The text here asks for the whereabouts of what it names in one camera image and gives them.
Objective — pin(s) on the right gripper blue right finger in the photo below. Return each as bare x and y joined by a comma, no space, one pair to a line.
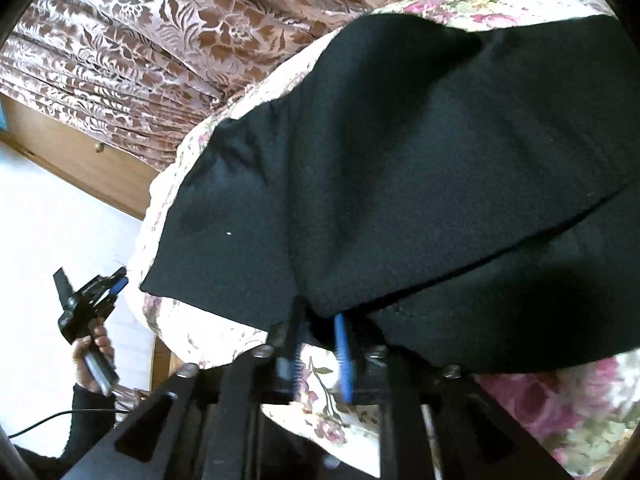
355,340

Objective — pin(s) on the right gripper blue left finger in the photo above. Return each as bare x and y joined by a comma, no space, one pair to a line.
287,338

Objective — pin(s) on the black pants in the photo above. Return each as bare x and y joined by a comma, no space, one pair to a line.
474,196

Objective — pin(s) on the left black sleeve forearm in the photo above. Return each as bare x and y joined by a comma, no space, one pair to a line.
93,418

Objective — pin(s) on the left hand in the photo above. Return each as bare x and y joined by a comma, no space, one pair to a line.
93,356

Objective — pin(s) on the wooden door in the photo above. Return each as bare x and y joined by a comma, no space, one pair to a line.
113,176

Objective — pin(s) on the floral white bedspread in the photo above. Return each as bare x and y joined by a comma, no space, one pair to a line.
583,416

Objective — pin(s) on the brown floral curtain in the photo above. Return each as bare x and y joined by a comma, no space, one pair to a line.
140,74

